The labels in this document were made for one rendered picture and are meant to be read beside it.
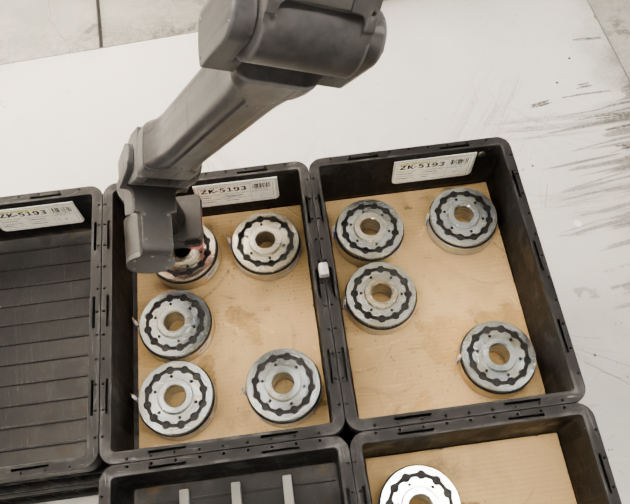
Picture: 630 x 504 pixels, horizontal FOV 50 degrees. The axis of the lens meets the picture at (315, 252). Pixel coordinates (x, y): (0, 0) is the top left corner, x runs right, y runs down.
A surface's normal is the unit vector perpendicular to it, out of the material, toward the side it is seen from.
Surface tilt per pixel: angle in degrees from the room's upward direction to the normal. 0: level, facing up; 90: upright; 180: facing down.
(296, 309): 0
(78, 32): 0
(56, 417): 0
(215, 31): 64
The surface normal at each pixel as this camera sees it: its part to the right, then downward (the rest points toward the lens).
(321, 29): 0.41, 0.38
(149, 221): 0.43, -0.34
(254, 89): 0.03, 0.99
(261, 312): -0.03, -0.44
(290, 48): 0.28, 0.75
